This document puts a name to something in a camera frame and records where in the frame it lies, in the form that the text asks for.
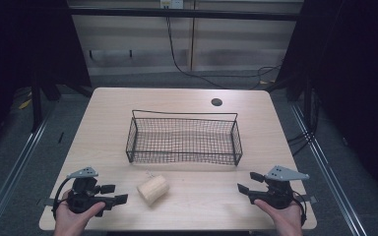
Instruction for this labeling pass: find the black stand leg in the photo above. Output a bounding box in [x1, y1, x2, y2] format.
[30, 77, 44, 133]

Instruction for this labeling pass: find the long black floor cable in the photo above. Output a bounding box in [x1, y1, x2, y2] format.
[164, 15, 284, 90]

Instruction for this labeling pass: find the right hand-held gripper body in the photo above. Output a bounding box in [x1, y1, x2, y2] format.
[247, 164, 310, 210]

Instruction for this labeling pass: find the beige ribbed cylinder roll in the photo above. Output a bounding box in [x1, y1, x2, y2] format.
[136, 170, 171, 207]

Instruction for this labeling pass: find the black horizontal crossbar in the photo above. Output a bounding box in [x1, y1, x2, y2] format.
[68, 7, 302, 23]

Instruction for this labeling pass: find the yellow floor tape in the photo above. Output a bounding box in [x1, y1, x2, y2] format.
[18, 97, 33, 111]

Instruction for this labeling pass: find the grey gripper strap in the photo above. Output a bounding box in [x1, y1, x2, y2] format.
[302, 194, 319, 206]
[38, 198, 58, 207]

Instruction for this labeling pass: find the person's right hand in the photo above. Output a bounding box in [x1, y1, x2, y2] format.
[253, 200, 305, 236]

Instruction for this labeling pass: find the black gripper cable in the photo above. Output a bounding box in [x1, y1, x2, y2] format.
[51, 177, 75, 220]
[291, 191, 308, 228]

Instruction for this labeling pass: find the dark curtain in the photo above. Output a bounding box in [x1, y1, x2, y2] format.
[0, 0, 94, 161]
[269, 0, 378, 201]

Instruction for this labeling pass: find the black wire mesh basket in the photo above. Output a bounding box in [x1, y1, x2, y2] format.
[125, 109, 244, 167]

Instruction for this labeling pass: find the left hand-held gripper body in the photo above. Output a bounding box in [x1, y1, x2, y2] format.
[66, 166, 116, 217]

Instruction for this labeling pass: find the metal floor rail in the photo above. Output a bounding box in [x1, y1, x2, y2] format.
[0, 106, 57, 236]
[289, 101, 369, 236]

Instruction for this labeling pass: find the black cable bundle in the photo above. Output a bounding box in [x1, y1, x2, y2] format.
[286, 129, 317, 157]

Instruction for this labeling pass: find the person's left hand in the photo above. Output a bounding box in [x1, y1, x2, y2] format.
[53, 191, 106, 236]

